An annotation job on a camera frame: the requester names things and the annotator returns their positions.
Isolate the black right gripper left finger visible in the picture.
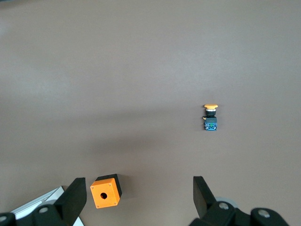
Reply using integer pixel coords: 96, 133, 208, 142
32, 177, 87, 226

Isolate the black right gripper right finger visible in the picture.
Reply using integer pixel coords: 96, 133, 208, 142
193, 176, 238, 226

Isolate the orange box with hole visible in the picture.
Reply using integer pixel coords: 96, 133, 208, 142
90, 173, 123, 210

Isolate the orange push button switch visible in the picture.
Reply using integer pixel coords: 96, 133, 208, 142
202, 104, 219, 132

